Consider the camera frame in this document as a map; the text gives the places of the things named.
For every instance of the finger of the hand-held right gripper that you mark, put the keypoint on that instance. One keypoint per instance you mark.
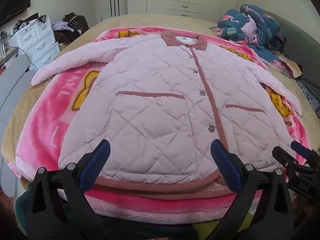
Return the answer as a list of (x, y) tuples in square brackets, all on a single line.
[(300, 148), (282, 156)]

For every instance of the white drawer cabinet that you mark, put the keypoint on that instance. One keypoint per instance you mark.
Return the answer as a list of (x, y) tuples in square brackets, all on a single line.
[(37, 45)]

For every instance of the brown bag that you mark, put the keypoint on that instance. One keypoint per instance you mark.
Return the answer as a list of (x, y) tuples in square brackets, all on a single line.
[(76, 21)]

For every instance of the beige bed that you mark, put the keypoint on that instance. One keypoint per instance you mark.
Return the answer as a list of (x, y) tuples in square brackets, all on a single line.
[(150, 21)]

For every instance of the striped colourful cloth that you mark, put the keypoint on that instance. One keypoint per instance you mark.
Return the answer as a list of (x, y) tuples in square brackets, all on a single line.
[(281, 38)]

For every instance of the grey headboard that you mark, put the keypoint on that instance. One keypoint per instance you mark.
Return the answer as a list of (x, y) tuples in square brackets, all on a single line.
[(297, 40)]

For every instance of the pink quilted jacket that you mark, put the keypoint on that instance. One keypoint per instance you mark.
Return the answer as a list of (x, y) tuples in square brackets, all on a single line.
[(155, 105)]

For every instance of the pink printed blanket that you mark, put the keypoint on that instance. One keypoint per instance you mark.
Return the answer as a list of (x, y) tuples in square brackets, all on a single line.
[(45, 120)]

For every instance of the white door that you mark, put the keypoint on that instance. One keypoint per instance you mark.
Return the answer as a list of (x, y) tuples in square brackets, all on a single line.
[(105, 2)]

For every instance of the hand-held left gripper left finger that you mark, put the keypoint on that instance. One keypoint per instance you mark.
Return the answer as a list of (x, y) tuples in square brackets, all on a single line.
[(96, 165)]

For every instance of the black television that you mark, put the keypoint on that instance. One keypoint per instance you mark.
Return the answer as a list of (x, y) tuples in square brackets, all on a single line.
[(12, 0)]

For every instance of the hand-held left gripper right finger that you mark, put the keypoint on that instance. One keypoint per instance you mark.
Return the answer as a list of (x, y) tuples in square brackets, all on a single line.
[(226, 165)]

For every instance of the blue flamingo quilt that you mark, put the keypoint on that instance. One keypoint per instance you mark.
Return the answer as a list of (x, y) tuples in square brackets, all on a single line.
[(265, 27)]

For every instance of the pile of clothes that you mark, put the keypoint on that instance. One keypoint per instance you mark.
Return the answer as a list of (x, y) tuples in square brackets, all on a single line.
[(61, 27)]

